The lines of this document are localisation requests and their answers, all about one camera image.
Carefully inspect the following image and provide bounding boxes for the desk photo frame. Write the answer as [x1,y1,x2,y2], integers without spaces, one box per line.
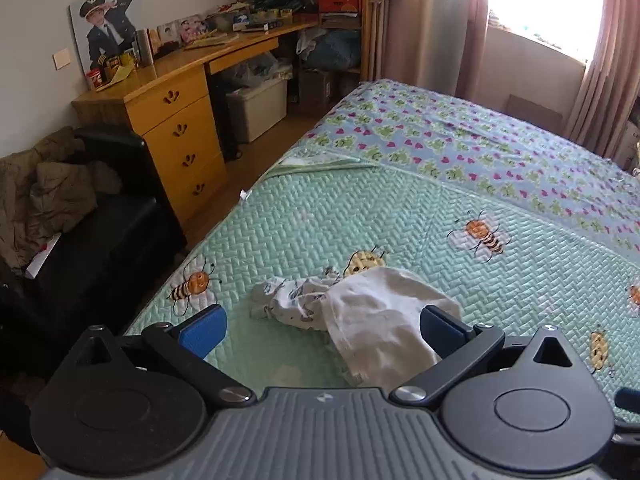
[157,15,208,46]

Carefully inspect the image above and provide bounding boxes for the black armchair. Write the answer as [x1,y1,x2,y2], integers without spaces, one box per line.
[0,125,188,376]

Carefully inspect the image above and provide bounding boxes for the window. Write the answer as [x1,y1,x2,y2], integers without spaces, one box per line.
[475,0,608,63]

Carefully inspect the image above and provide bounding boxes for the wooden bookshelf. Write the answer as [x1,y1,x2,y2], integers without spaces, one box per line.
[234,0,373,81]

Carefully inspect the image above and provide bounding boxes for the cardboard box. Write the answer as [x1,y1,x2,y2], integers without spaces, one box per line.
[295,67,336,116]

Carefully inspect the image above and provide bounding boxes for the metal thermos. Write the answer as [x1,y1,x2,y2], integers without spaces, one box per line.
[136,29,155,67]

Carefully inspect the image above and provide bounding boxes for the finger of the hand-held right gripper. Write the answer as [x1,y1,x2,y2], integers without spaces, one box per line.
[614,387,640,413]

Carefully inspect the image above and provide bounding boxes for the white printed shirt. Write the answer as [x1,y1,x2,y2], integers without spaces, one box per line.
[249,266,463,388]

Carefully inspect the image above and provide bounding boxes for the clear plastic bags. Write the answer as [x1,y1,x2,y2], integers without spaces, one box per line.
[220,52,293,91]

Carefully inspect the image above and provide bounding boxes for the green quilted bee blanket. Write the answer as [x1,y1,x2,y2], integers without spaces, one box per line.
[122,157,640,426]

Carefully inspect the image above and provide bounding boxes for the white storage box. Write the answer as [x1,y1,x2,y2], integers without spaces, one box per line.
[225,77,290,143]

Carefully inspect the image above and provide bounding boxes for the wall poster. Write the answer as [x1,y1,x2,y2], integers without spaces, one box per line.
[68,0,143,86]

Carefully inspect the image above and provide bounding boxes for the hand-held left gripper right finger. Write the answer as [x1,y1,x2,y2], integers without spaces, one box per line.
[390,305,576,408]

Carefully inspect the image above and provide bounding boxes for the blue bag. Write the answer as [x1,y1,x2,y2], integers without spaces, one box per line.
[300,30,362,71]

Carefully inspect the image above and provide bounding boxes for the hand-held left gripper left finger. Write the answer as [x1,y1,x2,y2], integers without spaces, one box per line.
[75,304,257,407]

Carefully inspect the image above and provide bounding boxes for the wooden desk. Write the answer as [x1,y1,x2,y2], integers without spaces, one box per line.
[71,21,321,226]

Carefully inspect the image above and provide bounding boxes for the olive jacket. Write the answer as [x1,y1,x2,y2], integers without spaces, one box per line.
[0,126,123,271]

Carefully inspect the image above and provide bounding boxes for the blue heart print sheet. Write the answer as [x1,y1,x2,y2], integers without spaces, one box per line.
[300,79,640,261]

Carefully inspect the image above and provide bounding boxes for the white paper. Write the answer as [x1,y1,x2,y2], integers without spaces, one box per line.
[27,232,63,278]

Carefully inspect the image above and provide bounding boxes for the red box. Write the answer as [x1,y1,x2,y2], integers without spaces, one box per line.
[317,0,362,15]

